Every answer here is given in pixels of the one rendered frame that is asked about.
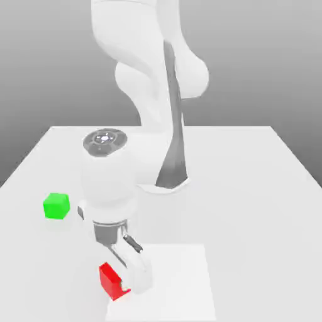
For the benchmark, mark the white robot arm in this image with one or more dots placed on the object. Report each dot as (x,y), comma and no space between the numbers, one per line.
(151,75)

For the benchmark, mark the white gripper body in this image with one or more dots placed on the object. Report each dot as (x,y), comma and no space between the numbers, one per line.
(134,266)

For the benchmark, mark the small red cube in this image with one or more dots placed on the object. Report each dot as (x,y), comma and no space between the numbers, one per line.
(108,279)

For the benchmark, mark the small green cube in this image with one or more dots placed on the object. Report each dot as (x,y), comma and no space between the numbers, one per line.
(55,206)

